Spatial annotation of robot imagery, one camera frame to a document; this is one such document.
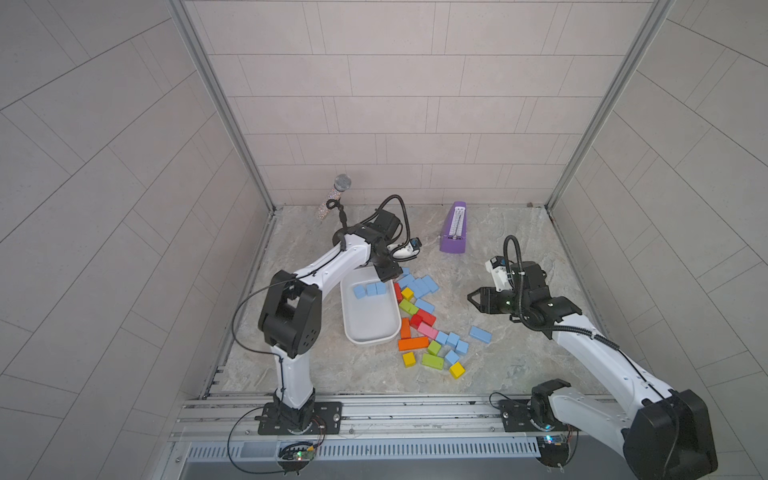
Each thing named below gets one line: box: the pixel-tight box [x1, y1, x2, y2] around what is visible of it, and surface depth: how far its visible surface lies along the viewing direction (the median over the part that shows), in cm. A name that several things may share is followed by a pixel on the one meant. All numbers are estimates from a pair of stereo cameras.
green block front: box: [422, 353, 444, 370], surface depth 81 cm
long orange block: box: [398, 336, 429, 351], surface depth 85 cm
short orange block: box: [400, 317, 411, 339], surface depth 87 cm
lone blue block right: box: [469, 325, 493, 344], surface depth 86 cm
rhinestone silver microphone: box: [318, 173, 352, 219], surface depth 88 cm
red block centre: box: [409, 309, 436, 329], surface depth 89 cm
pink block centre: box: [417, 321, 438, 340], surface depth 87 cm
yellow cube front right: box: [449, 361, 467, 380], surface depth 79 cm
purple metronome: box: [439, 201, 467, 254], surface depth 101 cm
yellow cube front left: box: [402, 352, 416, 368], surface depth 80 cm
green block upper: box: [399, 298, 419, 315], surface depth 91 cm
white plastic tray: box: [340, 266, 402, 344], surface depth 91 cm
